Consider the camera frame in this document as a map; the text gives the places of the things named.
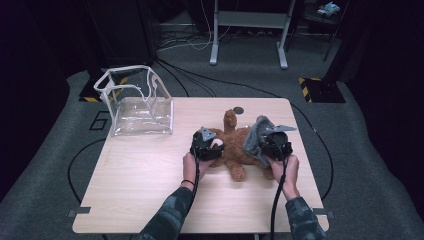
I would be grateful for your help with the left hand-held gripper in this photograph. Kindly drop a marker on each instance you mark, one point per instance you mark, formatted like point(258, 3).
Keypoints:
point(206, 148)

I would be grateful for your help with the grey speckled cloth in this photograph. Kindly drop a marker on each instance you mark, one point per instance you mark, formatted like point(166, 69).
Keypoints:
point(255, 143)

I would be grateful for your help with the person's left hand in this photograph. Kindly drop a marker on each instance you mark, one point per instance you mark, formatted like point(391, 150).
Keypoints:
point(191, 170)

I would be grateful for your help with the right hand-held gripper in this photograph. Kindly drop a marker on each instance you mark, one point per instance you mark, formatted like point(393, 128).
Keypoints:
point(276, 145)

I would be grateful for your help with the person's right hand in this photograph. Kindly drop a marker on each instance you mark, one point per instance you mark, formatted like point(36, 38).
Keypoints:
point(288, 176)

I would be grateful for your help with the clear plastic bag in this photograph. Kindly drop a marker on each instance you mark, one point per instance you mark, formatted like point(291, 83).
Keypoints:
point(143, 116)

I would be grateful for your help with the blue and white item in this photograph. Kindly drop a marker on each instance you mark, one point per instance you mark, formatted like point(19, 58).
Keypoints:
point(328, 8)

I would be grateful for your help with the brown teddy bear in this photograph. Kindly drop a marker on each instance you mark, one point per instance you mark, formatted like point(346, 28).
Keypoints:
point(235, 150)

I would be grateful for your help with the dark curtain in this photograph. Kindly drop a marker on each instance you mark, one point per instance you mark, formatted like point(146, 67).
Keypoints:
point(393, 83)
point(26, 83)

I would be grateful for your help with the black striped stand base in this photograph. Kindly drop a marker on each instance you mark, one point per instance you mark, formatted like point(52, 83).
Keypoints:
point(325, 91)
point(87, 93)

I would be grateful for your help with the round black table grommet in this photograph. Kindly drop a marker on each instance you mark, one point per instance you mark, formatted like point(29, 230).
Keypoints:
point(240, 110)

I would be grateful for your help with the white metal desk frame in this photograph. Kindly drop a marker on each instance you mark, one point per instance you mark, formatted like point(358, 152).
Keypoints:
point(250, 19)

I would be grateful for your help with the dark shelf cart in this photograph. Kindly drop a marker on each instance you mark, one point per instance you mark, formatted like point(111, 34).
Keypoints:
point(320, 23)

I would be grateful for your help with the grey tape tab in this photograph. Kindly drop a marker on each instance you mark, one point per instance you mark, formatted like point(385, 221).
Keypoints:
point(321, 211)
point(80, 210)

